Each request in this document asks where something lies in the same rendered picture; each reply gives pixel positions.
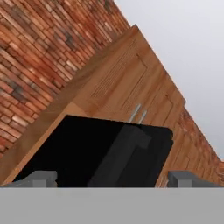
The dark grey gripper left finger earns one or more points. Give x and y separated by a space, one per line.
40 178

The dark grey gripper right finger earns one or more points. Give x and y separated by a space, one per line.
183 178

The black microwave oven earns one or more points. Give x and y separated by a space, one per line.
73 151

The black microwave door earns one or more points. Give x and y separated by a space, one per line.
122 163

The wooden wall cupboard run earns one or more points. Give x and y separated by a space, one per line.
122 78

